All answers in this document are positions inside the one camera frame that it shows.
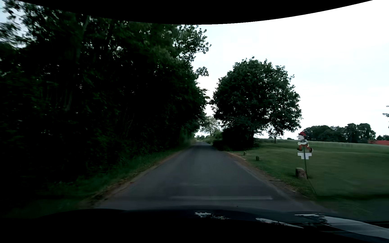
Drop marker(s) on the pale distant tree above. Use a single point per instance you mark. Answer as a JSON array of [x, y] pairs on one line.
[[211, 126]]

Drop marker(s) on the dark hedge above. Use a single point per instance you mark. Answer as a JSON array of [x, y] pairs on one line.
[[233, 140]]

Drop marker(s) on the grey asphalt road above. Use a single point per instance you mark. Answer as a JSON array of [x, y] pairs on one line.
[[204, 175]]

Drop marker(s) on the large round tree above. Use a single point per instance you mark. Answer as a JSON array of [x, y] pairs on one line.
[[255, 94]]

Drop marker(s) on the grass verge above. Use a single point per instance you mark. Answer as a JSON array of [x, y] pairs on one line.
[[120, 175]]

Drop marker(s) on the car's own bonnet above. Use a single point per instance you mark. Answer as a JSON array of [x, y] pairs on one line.
[[167, 226]]

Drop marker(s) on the row of dark trees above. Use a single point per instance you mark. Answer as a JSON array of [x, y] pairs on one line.
[[79, 94]]

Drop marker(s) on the distant row of trees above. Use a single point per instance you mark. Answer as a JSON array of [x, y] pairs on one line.
[[343, 133]]

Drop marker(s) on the mown grass lawn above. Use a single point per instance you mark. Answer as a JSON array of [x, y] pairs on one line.
[[349, 168]]

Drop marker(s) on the figure sign on post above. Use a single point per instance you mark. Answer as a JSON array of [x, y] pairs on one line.
[[304, 148]]

